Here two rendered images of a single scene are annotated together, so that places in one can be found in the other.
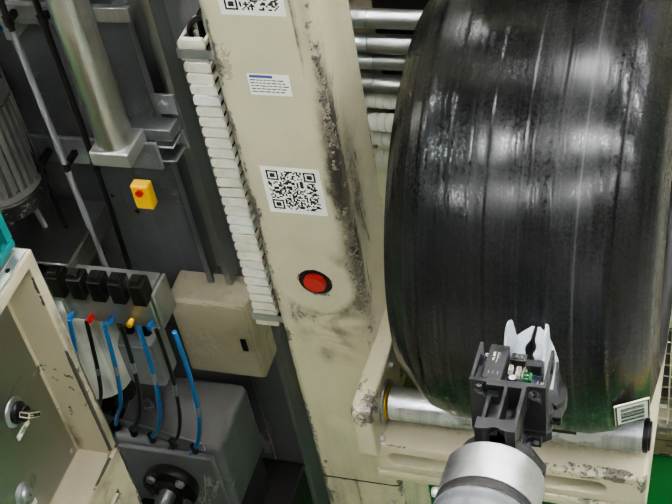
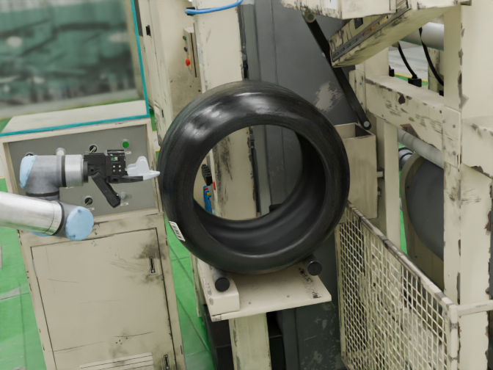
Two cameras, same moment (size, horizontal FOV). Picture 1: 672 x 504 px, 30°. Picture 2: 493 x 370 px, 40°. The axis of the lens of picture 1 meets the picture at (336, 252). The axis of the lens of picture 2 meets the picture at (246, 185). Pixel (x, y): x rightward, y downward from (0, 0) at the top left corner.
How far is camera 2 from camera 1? 1.92 m
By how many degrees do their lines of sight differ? 54
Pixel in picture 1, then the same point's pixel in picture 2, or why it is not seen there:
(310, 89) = not seen: hidden behind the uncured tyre
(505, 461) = (73, 157)
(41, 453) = (138, 192)
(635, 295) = (173, 172)
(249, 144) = not seen: hidden behind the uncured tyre
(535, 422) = (106, 170)
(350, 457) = not seen: hidden behind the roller
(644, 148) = (199, 125)
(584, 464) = (209, 285)
